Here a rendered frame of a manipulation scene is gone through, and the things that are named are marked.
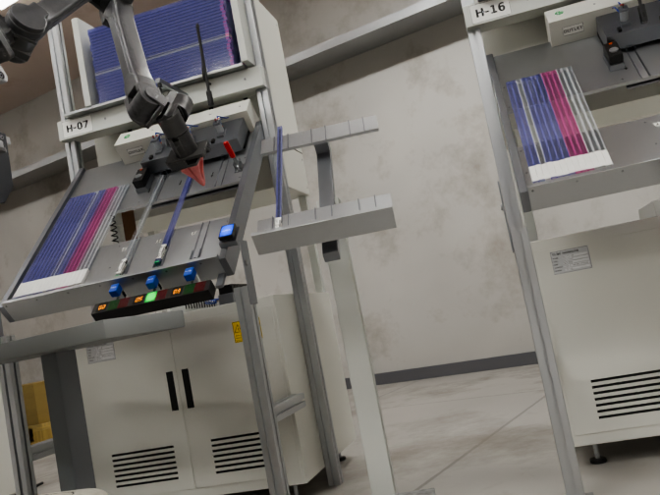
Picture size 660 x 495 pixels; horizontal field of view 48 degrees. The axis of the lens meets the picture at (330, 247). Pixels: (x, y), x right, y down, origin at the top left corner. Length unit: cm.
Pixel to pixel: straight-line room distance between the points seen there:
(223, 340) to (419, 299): 299
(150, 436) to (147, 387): 15
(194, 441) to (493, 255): 301
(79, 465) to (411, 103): 387
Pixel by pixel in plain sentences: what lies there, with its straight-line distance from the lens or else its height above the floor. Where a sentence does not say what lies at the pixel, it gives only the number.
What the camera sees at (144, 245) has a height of 82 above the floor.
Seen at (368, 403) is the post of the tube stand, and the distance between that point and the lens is 195.
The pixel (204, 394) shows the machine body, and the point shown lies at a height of 36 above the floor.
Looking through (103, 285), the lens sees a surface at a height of 72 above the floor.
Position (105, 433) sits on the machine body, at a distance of 248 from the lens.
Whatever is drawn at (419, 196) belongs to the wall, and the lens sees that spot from 510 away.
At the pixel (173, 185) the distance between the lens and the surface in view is 237.
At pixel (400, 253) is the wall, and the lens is 515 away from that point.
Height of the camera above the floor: 51
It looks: 6 degrees up
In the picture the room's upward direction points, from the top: 11 degrees counter-clockwise
